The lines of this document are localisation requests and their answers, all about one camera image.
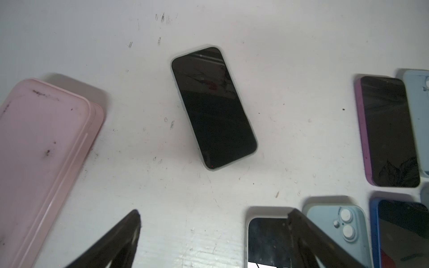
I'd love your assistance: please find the pink phone case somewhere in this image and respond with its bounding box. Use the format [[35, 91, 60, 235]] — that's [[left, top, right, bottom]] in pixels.
[[1, 79, 105, 268]]

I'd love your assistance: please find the black phone table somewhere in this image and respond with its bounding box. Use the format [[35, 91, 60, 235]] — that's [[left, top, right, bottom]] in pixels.
[[246, 217, 293, 268]]

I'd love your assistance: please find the blue phone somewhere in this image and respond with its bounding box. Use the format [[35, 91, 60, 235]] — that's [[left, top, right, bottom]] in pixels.
[[370, 198, 429, 268]]

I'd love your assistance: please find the small phone light case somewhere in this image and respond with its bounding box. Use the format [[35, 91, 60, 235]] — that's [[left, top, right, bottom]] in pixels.
[[402, 70, 429, 177]]

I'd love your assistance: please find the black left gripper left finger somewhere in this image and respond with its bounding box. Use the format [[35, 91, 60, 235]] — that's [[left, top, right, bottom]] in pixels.
[[68, 209, 141, 268]]

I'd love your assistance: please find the black phone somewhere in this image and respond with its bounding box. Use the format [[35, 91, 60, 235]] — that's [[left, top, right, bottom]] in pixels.
[[171, 46, 258, 171]]

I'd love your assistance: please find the large phone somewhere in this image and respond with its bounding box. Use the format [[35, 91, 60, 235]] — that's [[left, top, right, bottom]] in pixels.
[[420, 184, 429, 209]]

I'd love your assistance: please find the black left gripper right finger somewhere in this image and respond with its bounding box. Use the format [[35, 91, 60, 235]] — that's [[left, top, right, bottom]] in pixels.
[[287, 209, 363, 268]]

